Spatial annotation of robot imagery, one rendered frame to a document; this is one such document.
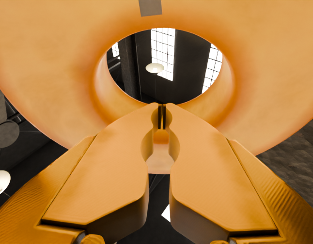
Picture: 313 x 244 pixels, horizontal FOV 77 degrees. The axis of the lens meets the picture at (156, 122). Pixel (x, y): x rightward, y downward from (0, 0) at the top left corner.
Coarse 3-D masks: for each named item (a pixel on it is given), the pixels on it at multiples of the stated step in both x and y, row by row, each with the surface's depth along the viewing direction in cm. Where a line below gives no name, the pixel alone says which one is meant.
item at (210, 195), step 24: (168, 120) 11; (192, 120) 10; (192, 144) 8; (216, 144) 8; (192, 168) 7; (216, 168) 7; (240, 168) 7; (192, 192) 6; (216, 192) 6; (240, 192) 6; (192, 216) 6; (216, 216) 5; (240, 216) 5; (264, 216) 5; (192, 240) 6; (216, 240) 6
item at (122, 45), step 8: (120, 40) 410; (128, 40) 426; (120, 48) 426; (128, 48) 437; (136, 48) 439; (120, 56) 442; (128, 56) 448; (136, 56) 454; (128, 64) 442; (136, 64) 471; (128, 72) 458; (136, 72) 489; (128, 80) 478; (136, 80) 509; (128, 88) 498; (136, 88) 527; (136, 96) 544
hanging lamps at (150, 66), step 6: (150, 66) 665; (156, 66) 668; (162, 66) 657; (150, 72) 631; (156, 72) 668; (0, 174) 396; (6, 174) 394; (0, 180) 396; (6, 180) 392; (0, 186) 396; (6, 186) 377; (0, 192) 378
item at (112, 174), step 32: (128, 128) 9; (160, 128) 12; (96, 160) 7; (128, 160) 7; (64, 192) 6; (96, 192) 6; (128, 192) 6; (64, 224) 5; (96, 224) 5; (128, 224) 6
